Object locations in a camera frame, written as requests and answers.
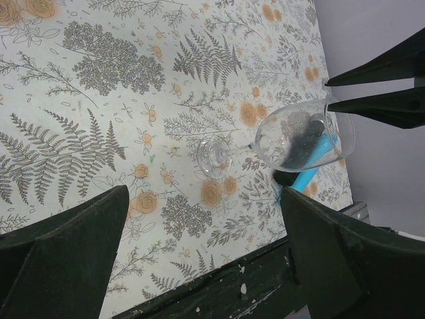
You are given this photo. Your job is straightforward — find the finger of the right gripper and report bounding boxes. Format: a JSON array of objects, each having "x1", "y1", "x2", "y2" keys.
[
  {"x1": 326, "y1": 29, "x2": 424, "y2": 87},
  {"x1": 328, "y1": 87, "x2": 424, "y2": 129}
]

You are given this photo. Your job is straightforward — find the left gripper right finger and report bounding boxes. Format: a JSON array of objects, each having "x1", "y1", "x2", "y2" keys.
[{"x1": 281, "y1": 187, "x2": 424, "y2": 318}]

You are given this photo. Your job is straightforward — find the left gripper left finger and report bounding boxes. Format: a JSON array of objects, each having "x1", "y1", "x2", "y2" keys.
[{"x1": 1, "y1": 185, "x2": 129, "y2": 318}]

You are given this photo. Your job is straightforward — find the wine glass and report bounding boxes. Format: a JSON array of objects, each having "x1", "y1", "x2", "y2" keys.
[{"x1": 197, "y1": 95, "x2": 355, "y2": 179}]

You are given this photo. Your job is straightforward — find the blue toy microphone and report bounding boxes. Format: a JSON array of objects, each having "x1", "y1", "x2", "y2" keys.
[{"x1": 285, "y1": 133, "x2": 338, "y2": 173}]

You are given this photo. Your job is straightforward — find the black microphone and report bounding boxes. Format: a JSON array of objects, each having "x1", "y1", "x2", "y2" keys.
[{"x1": 272, "y1": 120, "x2": 324, "y2": 192}]

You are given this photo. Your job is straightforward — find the floral tablecloth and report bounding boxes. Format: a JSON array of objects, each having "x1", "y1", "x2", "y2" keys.
[{"x1": 0, "y1": 0, "x2": 355, "y2": 319}]

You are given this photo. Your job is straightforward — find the black table front rail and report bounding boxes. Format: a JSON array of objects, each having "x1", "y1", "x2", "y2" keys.
[{"x1": 117, "y1": 237, "x2": 307, "y2": 319}]

